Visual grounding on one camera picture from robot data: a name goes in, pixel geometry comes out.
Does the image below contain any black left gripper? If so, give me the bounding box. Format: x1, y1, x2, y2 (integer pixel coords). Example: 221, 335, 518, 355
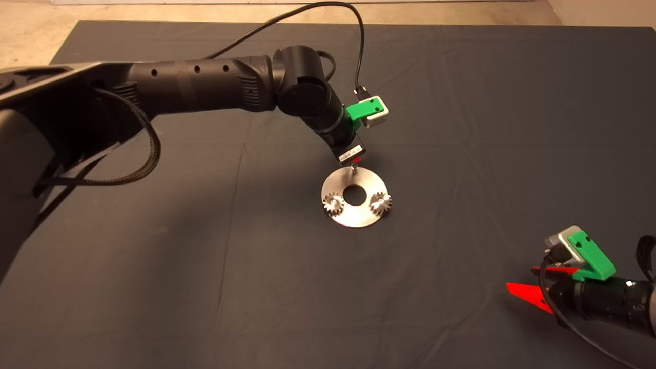
302, 105, 367, 166

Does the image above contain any braided black harness loop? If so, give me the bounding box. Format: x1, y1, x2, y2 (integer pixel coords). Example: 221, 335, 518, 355
33, 88, 162, 187

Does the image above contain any braided black left wrist cable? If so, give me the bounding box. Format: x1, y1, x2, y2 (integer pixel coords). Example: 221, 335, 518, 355
315, 50, 337, 84

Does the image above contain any braided black right wrist cable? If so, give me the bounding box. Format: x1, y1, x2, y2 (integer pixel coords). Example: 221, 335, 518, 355
637, 235, 656, 281

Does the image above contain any small steel planetary gear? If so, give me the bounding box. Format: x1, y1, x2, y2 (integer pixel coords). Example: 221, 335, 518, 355
323, 193, 345, 216
370, 191, 393, 216

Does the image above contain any dark grey table cloth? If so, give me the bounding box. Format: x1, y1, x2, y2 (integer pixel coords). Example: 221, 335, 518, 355
0, 20, 656, 369

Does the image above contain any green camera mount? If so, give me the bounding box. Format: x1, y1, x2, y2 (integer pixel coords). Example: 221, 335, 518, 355
346, 98, 386, 130
568, 230, 617, 281

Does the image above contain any green right camera mount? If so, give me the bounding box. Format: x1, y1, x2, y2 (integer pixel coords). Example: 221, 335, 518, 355
568, 230, 617, 281

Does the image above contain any green left camera mount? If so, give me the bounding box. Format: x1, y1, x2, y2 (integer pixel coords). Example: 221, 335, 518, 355
346, 98, 386, 130

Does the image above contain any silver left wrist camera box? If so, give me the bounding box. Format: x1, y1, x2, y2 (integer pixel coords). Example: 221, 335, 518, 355
366, 95, 391, 129

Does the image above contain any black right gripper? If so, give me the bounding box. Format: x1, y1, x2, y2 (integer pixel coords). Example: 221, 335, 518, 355
506, 265, 651, 334

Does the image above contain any braided black wrist cable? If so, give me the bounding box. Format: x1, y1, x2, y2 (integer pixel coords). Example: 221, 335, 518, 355
315, 50, 337, 84
637, 235, 656, 281

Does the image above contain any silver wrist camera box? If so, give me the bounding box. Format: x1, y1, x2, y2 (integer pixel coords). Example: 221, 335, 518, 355
366, 95, 391, 129
544, 225, 586, 263

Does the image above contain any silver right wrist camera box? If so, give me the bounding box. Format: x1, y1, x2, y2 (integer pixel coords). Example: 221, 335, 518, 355
544, 225, 586, 263

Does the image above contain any thin black left camera cable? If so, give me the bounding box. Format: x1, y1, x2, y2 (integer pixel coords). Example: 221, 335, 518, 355
205, 1, 368, 99

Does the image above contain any round metal carrier plate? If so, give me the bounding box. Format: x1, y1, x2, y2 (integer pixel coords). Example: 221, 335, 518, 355
321, 163, 386, 229

